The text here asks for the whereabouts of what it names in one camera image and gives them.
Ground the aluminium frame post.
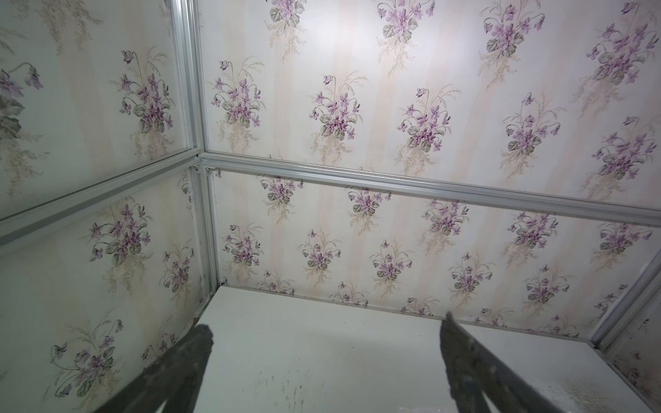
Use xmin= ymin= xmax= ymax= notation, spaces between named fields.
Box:
xmin=590 ymin=251 xmax=660 ymax=354
xmin=171 ymin=0 xmax=220 ymax=297

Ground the aluminium frame post right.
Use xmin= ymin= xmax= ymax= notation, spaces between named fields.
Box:
xmin=590 ymin=251 xmax=660 ymax=354

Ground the aluminium frame crossbar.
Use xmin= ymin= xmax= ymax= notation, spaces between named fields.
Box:
xmin=201 ymin=152 xmax=660 ymax=228

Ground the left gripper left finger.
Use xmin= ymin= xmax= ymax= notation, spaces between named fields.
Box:
xmin=97 ymin=325 xmax=213 ymax=412

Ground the aluminium frame post left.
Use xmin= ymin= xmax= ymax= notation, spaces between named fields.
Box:
xmin=171 ymin=0 xmax=220 ymax=297

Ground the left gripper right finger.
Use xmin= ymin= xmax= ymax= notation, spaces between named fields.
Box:
xmin=439 ymin=313 xmax=560 ymax=413

